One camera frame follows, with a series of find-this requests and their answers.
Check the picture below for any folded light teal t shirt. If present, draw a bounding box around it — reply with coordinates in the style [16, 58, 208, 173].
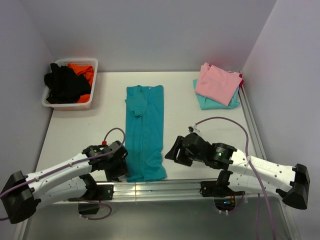
[195, 87, 240, 110]

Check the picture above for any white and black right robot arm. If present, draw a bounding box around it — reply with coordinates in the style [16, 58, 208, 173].
[165, 132, 310, 210]

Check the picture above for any black t shirt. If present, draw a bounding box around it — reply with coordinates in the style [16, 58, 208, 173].
[44, 63, 76, 104]

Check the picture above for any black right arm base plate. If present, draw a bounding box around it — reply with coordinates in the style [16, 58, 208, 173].
[199, 180, 245, 198]

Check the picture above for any white plastic laundry basket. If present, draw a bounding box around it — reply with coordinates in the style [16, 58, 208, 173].
[42, 58, 98, 111]

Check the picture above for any folded red t shirt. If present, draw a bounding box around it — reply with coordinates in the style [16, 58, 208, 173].
[239, 73, 244, 88]

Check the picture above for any folded pink t shirt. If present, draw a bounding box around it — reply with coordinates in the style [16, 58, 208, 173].
[194, 62, 241, 106]

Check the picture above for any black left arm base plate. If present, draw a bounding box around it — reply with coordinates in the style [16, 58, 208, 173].
[68, 184, 114, 202]

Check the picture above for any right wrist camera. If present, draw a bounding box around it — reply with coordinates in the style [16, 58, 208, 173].
[188, 123, 202, 136]

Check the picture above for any aluminium right side rail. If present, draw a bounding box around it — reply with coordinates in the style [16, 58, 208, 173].
[238, 85, 267, 160]

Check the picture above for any aluminium front frame rail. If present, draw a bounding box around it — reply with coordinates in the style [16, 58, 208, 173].
[23, 176, 287, 206]

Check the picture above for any orange t shirt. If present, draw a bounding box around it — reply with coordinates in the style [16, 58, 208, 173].
[67, 63, 95, 104]

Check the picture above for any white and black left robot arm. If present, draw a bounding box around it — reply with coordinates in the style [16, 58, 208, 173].
[0, 140, 129, 224]

